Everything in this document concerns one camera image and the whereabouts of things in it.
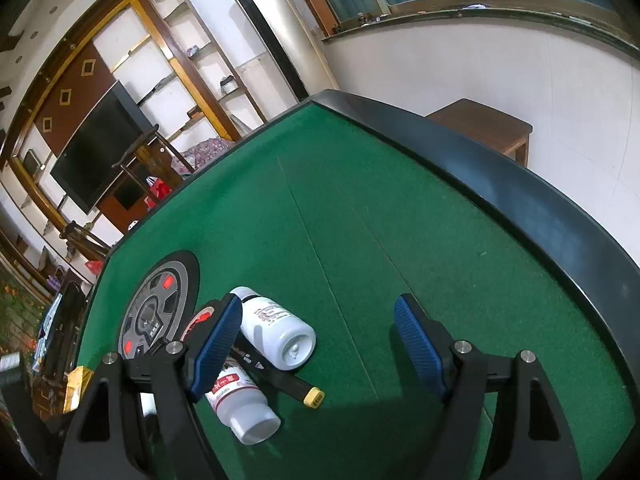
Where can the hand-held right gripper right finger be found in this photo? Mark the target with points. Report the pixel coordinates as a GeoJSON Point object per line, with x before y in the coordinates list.
{"type": "Point", "coordinates": [420, 350]}

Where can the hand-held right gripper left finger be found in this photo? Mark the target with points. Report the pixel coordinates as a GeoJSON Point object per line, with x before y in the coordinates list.
{"type": "Point", "coordinates": [215, 345]}

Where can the black tape roll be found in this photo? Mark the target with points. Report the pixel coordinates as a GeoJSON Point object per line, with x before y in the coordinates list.
{"type": "Point", "coordinates": [195, 320]}

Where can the plain white bottle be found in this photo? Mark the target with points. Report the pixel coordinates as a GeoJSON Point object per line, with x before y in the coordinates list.
{"type": "Point", "coordinates": [275, 325]}

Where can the white bottle red label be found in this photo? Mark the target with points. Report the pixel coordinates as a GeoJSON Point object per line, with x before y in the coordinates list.
{"type": "Point", "coordinates": [245, 405]}

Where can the black marker yellow cap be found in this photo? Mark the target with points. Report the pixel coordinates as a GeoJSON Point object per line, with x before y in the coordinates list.
{"type": "Point", "coordinates": [280, 380]}

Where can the round table control panel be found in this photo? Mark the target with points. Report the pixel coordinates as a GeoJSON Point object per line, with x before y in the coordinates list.
{"type": "Point", "coordinates": [150, 320]}

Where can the long black bag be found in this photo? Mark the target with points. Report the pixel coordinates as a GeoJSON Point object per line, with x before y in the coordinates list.
{"type": "Point", "coordinates": [67, 325]}

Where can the red plastic bag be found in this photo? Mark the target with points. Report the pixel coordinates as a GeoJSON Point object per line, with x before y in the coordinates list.
{"type": "Point", "coordinates": [159, 190]}

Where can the dark wooden chair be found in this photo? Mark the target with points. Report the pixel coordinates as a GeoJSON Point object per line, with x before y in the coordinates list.
{"type": "Point", "coordinates": [80, 237]}

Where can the floral cloth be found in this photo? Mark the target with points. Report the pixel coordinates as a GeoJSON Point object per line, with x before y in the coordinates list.
{"type": "Point", "coordinates": [207, 152]}

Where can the wooden armchair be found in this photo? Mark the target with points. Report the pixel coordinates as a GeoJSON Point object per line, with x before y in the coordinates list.
{"type": "Point", "coordinates": [137, 144]}

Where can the black television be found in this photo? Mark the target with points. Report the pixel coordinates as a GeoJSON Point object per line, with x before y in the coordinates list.
{"type": "Point", "coordinates": [100, 150]}

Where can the brown wooden stool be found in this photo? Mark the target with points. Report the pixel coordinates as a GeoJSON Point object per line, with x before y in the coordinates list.
{"type": "Point", "coordinates": [475, 120]}

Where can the tall standing air conditioner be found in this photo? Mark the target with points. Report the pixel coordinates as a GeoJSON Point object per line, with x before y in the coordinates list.
{"type": "Point", "coordinates": [280, 25]}

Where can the flower wall mural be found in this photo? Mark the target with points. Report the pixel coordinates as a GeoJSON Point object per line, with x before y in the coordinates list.
{"type": "Point", "coordinates": [15, 310]}

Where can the wooden wall shelf unit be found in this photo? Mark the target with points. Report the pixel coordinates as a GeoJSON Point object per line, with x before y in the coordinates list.
{"type": "Point", "coordinates": [75, 95]}

